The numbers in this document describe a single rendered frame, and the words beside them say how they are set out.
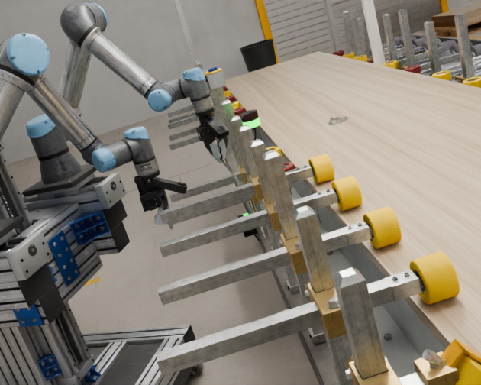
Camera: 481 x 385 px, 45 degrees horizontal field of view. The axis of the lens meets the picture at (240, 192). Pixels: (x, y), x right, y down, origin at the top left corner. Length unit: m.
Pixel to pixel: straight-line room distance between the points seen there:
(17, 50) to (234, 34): 8.26
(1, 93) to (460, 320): 1.29
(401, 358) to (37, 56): 1.23
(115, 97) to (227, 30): 2.14
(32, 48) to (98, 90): 7.98
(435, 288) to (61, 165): 1.52
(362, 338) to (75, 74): 1.69
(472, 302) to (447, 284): 0.06
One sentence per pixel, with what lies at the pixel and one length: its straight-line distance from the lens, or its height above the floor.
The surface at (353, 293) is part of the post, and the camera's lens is 0.75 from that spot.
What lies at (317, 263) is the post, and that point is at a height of 1.02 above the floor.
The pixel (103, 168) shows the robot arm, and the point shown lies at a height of 1.10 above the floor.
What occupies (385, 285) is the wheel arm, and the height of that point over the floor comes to 0.96.
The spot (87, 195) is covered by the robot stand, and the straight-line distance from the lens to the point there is 2.15.
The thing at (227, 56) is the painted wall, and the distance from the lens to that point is 9.83.
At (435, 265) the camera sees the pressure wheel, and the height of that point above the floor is 0.98.
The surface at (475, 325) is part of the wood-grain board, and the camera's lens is 1.01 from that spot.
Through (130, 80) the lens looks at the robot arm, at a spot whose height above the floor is 1.31.
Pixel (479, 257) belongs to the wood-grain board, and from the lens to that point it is 1.19.
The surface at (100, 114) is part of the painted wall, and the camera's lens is 9.73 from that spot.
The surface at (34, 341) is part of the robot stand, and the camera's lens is 2.27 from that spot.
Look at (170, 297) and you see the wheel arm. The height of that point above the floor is 0.94.
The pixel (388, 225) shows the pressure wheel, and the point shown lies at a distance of 1.23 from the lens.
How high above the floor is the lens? 1.48
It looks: 18 degrees down
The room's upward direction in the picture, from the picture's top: 17 degrees counter-clockwise
